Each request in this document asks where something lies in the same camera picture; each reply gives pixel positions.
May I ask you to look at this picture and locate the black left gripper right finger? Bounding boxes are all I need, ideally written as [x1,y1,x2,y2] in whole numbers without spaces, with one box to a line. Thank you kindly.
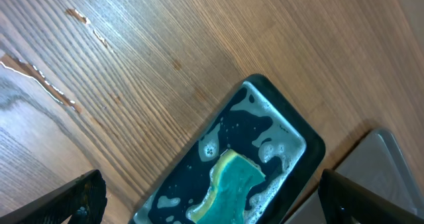
[318,169,423,224]

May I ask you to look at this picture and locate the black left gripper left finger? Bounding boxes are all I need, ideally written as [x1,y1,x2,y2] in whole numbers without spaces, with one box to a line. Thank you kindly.
[1,170,107,224]

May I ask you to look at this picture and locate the green yellow sponge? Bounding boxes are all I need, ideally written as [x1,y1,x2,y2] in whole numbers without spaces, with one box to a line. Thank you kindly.
[186,149,265,224]

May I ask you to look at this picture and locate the dark brown serving tray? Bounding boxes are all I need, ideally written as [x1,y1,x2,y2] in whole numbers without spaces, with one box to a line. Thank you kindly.
[287,128,423,224]

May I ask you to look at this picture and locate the black soapy water tray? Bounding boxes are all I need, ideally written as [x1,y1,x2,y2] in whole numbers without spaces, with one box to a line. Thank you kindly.
[132,74,325,223]

